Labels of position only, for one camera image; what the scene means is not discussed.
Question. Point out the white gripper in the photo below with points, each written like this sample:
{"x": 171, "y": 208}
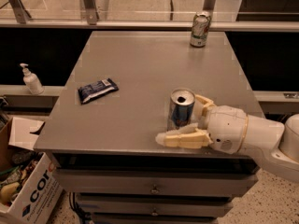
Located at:
{"x": 226, "y": 129}

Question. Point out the blue silver redbull can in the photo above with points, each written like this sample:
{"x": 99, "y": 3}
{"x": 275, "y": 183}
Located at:
{"x": 180, "y": 109}

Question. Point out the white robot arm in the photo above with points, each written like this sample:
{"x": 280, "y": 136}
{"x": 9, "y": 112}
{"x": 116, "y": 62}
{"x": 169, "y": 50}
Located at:
{"x": 196, "y": 122}

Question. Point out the green white 7up can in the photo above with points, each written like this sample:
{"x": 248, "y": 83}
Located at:
{"x": 200, "y": 27}

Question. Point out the top grey drawer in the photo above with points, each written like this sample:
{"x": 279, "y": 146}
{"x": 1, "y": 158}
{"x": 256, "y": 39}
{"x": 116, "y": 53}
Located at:
{"x": 155, "y": 183}

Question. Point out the grey drawer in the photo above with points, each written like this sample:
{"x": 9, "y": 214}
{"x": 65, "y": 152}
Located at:
{"x": 155, "y": 183}
{"x": 153, "y": 206}

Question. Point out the middle grey drawer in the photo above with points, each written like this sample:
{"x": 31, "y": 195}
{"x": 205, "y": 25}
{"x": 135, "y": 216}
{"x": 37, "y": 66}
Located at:
{"x": 153, "y": 206}

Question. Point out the grey drawer cabinet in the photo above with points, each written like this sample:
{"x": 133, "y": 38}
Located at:
{"x": 116, "y": 132}

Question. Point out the dark blue snack packet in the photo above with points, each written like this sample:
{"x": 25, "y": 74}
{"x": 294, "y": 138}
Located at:
{"x": 96, "y": 90}

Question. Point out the white pump sanitizer bottle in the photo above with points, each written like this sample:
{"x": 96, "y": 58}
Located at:
{"x": 31, "y": 80}

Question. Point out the white cardboard box with items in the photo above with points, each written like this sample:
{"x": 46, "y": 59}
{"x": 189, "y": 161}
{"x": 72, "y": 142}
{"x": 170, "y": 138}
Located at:
{"x": 29, "y": 191}

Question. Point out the metal window frame rail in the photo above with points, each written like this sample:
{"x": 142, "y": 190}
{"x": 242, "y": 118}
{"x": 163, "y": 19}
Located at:
{"x": 215, "y": 26}

